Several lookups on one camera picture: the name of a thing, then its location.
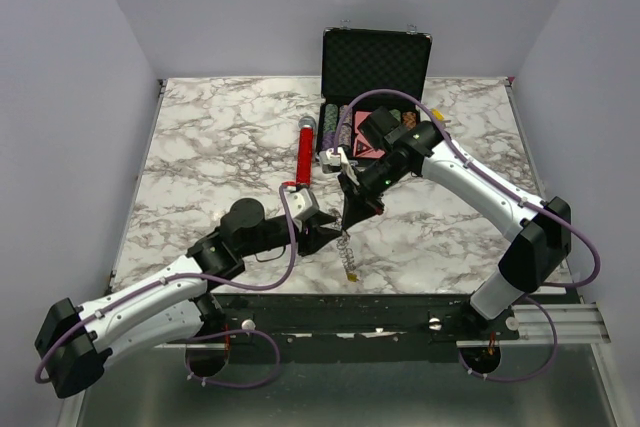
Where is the red glitter microphone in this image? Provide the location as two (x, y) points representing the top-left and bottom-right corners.
(296, 116), (316, 186)

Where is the black triangular all-in button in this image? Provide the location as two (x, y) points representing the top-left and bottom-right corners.
(354, 139), (372, 158)

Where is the yellow key tag far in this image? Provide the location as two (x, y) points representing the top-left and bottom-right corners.
(431, 108), (444, 121)

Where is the purple chip stack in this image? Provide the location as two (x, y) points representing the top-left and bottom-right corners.
(321, 131), (336, 151)

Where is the orange blue chip stack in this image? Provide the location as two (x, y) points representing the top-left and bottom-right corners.
(339, 105), (352, 124)

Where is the green chip stack right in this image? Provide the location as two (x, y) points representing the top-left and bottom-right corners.
(390, 109), (402, 123)

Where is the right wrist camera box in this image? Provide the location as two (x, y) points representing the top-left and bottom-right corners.
(318, 147), (358, 184)

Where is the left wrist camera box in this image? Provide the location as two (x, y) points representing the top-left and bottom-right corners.
(286, 188), (320, 222)

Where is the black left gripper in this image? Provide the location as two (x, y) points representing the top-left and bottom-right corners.
(240, 210), (343, 258)

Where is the orange black chip stack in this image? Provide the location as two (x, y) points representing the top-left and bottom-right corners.
(401, 111), (418, 130)

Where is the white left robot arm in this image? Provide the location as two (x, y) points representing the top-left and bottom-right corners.
(34, 193), (341, 399)

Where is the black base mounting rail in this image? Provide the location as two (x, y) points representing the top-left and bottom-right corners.
(185, 293), (519, 374)

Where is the pink playing card deck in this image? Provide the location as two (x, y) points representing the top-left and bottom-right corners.
(353, 111), (371, 135)

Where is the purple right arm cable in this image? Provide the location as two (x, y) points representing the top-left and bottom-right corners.
(334, 89), (601, 385)

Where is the green blue chip stack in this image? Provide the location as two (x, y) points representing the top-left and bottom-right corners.
(323, 104), (339, 133)

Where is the black poker chip case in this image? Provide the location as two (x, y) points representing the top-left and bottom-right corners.
(316, 27), (433, 167)

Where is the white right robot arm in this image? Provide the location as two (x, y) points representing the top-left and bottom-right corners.
(338, 108), (571, 339)

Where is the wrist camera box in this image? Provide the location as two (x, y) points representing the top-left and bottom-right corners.
(286, 188), (320, 222)
(318, 147), (358, 184)

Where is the round metal keyring disc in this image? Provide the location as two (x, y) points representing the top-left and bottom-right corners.
(336, 224), (357, 275)

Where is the loose pink playing cards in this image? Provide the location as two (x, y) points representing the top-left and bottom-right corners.
(352, 130), (385, 159)

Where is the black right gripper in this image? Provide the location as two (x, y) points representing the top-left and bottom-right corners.
(337, 153), (409, 229)

